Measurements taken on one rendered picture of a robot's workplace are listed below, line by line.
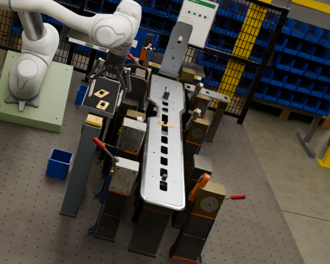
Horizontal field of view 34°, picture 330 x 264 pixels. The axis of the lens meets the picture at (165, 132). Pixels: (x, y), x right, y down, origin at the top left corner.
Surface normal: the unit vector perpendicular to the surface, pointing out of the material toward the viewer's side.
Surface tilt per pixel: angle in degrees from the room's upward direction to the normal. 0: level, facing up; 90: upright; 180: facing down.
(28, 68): 48
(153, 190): 0
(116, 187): 90
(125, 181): 90
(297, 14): 90
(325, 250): 0
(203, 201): 90
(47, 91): 42
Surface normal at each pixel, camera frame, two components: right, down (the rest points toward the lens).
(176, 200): 0.30, -0.86
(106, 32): -0.11, 0.40
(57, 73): 0.30, -0.32
